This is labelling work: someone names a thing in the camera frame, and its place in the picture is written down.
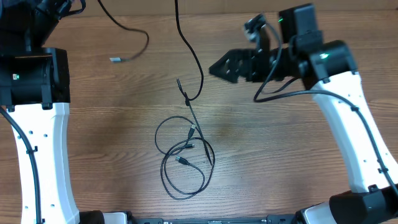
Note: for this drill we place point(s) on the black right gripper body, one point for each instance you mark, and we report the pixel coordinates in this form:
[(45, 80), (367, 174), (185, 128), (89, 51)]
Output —
[(260, 66)]

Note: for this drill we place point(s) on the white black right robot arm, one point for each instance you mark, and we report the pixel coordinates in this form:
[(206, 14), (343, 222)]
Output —
[(330, 76)]

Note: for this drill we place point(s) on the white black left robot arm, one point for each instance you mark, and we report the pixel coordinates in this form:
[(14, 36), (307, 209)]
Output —
[(35, 100)]

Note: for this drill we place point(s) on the brown cardboard box wall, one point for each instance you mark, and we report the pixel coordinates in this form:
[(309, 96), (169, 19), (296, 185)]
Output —
[(167, 7)]

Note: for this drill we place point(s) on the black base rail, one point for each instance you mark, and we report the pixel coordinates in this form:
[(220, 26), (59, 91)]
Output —
[(211, 220)]

